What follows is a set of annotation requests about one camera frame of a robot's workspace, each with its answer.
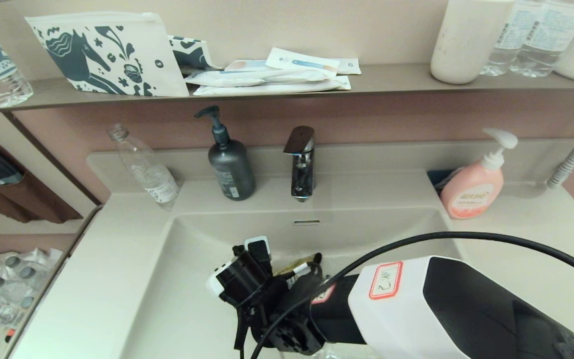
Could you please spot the brown wall holder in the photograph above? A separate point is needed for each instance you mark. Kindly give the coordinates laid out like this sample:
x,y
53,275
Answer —
x,y
38,199

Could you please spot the white ceramic sink basin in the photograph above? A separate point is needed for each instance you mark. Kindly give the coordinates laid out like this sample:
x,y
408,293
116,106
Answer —
x,y
142,299

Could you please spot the small white packet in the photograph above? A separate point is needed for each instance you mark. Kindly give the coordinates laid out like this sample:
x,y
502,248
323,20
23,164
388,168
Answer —
x,y
350,67

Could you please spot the dark grey pump bottle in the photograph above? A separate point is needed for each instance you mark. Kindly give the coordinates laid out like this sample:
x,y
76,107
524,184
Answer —
x,y
232,169

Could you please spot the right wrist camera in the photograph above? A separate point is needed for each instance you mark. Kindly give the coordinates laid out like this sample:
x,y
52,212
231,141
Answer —
x,y
242,276

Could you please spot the water bottle with white label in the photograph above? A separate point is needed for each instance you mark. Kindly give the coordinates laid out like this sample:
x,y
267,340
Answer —
x,y
510,45
548,40

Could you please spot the clear empty plastic bottle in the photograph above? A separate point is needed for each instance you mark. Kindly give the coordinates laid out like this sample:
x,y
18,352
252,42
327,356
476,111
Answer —
x,y
151,174

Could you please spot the chrome faucet with lever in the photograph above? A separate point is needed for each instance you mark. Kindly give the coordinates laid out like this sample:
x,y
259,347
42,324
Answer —
x,y
303,179

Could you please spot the small horse print pouch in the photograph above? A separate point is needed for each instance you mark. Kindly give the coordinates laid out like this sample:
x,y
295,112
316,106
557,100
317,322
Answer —
x,y
191,56

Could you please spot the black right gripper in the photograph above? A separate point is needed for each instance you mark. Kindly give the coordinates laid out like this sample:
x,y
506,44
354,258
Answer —
x,y
297,289

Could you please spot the small blue object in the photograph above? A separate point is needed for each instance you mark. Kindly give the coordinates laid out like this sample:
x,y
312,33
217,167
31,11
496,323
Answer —
x,y
439,178

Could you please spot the large horse print pouch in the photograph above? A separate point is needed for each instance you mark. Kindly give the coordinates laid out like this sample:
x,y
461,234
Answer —
x,y
155,45

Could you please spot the tall white cup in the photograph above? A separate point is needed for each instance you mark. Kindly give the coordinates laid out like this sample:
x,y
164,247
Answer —
x,y
462,45

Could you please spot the white packet with blue stripe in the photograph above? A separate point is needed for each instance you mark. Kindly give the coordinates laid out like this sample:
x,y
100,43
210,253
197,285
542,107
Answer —
x,y
302,63

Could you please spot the long white plastic packet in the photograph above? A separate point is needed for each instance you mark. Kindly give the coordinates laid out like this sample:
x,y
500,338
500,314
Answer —
x,y
278,89
258,77

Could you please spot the pink soap pump bottle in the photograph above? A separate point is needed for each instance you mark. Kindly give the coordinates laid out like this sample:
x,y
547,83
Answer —
x,y
471,192

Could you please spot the grey wall shelf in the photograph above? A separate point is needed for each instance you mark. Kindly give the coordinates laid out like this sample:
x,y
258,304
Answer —
x,y
391,80

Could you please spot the plastic wrapped bottle pack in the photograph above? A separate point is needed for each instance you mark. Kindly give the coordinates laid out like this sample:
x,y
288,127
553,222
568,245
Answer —
x,y
15,284

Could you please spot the pale pink packet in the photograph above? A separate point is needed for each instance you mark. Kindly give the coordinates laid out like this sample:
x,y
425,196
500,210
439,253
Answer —
x,y
247,66

